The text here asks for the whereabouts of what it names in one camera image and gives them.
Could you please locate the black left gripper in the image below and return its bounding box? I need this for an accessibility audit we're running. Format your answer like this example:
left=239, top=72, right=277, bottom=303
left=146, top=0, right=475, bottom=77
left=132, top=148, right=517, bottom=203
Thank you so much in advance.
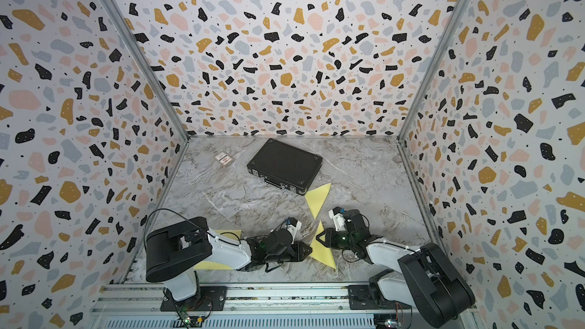
left=265, top=243, right=315, bottom=267

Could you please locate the yellow square paper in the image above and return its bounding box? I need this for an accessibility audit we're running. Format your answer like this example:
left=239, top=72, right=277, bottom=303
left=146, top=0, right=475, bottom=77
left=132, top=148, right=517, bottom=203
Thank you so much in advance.
left=194, top=229, right=242, bottom=271
left=305, top=183, right=332, bottom=219
left=310, top=222, right=337, bottom=271

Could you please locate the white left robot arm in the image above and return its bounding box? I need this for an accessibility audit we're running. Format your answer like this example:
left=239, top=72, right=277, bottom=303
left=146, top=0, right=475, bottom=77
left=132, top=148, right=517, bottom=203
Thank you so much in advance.
left=145, top=216, right=312, bottom=301

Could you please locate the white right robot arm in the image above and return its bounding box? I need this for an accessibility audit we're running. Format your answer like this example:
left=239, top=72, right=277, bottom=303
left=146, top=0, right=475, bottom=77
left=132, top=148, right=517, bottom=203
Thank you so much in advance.
left=315, top=207, right=475, bottom=328

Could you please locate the black hard carrying case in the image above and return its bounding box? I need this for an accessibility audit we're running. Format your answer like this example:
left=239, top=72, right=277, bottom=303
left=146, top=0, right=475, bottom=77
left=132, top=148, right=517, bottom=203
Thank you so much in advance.
left=247, top=139, right=323, bottom=196

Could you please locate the playing card box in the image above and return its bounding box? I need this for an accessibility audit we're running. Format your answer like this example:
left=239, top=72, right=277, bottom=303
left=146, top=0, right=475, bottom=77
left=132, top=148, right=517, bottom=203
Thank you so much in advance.
left=215, top=152, right=233, bottom=166

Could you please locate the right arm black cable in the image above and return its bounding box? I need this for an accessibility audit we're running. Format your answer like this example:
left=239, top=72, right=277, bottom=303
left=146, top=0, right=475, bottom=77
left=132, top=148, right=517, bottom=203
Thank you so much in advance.
left=367, top=239, right=476, bottom=307

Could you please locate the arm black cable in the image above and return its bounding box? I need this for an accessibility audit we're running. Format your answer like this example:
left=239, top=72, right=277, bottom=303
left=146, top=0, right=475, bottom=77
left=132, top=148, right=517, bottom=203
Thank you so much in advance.
left=142, top=208, right=207, bottom=248
left=367, top=239, right=476, bottom=307

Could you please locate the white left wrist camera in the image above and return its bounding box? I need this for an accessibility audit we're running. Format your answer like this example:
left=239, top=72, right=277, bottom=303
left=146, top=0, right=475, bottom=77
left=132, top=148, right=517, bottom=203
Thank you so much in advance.
left=285, top=217, right=303, bottom=240

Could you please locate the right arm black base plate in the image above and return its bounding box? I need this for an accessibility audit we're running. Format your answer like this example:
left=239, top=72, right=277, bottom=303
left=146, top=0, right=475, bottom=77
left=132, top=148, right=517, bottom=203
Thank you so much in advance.
left=347, top=285, right=411, bottom=310

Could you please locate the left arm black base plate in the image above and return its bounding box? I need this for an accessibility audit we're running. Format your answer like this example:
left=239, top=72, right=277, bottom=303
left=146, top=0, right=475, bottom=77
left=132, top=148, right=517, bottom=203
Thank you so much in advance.
left=160, top=286, right=228, bottom=312

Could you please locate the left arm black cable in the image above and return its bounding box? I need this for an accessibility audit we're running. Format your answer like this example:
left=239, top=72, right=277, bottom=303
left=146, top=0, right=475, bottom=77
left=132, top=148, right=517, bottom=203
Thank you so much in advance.
left=142, top=208, right=207, bottom=248

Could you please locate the aluminium mounting rail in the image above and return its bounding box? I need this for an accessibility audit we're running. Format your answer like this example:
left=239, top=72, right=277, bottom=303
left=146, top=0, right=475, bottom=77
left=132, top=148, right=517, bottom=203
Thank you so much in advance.
left=88, top=282, right=476, bottom=329

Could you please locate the aluminium corner post right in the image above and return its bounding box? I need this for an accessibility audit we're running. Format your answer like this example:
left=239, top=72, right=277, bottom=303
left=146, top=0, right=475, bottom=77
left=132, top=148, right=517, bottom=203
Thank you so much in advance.
left=397, top=0, right=470, bottom=143

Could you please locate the aluminium corner post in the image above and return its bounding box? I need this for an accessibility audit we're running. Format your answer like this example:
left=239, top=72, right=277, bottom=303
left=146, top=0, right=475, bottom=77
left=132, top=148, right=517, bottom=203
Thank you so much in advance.
left=100, top=0, right=190, bottom=142
left=397, top=0, right=470, bottom=143

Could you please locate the aluminium corner post left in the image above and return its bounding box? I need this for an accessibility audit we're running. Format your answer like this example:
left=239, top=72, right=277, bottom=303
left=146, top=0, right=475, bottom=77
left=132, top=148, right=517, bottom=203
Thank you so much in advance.
left=100, top=0, right=190, bottom=142

